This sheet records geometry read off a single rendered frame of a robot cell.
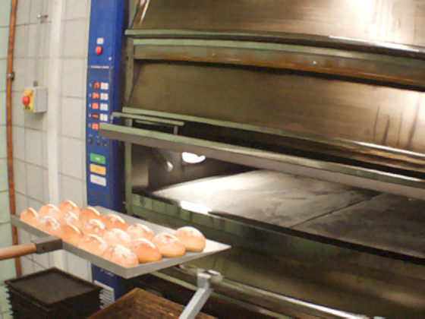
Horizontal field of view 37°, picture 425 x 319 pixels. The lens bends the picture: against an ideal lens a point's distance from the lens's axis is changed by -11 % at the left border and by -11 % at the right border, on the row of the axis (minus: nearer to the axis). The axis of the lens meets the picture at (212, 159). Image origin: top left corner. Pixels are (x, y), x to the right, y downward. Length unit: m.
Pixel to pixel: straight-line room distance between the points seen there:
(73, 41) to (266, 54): 0.93
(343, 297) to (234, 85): 0.69
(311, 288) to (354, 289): 0.15
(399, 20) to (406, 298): 0.73
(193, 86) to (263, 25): 0.35
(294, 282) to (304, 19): 0.73
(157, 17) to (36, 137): 0.90
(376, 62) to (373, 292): 0.61
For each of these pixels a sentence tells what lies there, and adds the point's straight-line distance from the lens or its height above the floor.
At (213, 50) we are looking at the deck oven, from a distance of 2.05.
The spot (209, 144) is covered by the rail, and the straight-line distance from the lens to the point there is 1.88.
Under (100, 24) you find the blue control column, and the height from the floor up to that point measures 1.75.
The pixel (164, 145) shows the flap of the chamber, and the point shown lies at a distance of 2.00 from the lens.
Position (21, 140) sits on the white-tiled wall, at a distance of 2.98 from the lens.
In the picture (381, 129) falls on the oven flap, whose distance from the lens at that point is 1.71.
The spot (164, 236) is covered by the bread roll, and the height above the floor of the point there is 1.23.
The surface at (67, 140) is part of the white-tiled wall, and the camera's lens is 2.65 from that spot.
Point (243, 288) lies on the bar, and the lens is 1.57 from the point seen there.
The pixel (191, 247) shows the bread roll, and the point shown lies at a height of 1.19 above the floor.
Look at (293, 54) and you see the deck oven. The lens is 1.86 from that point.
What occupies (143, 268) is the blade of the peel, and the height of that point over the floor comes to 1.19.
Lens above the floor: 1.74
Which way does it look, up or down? 11 degrees down
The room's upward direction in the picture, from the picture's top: 1 degrees clockwise
